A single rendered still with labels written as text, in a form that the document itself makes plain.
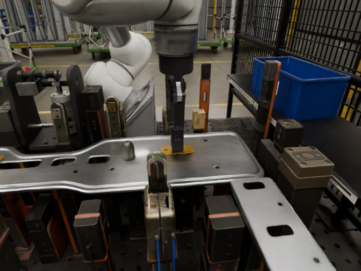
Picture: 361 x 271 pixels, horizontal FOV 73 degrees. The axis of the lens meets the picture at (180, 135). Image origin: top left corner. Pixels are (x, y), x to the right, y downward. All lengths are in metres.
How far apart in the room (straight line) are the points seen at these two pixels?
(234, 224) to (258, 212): 0.05
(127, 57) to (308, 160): 0.94
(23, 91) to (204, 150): 0.52
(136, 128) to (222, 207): 0.76
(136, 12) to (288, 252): 0.44
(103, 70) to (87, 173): 0.72
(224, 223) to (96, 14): 0.41
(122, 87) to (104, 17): 0.89
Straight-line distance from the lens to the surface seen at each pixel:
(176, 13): 0.47
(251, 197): 0.54
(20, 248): 0.93
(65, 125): 0.77
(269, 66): 0.78
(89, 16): 0.37
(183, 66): 0.52
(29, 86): 0.79
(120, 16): 0.38
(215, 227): 0.49
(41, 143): 0.87
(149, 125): 1.18
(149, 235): 0.46
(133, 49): 1.24
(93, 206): 0.54
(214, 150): 0.67
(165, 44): 0.50
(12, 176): 0.69
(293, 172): 0.58
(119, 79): 1.24
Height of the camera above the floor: 1.36
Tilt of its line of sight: 29 degrees down
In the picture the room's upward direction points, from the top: straight up
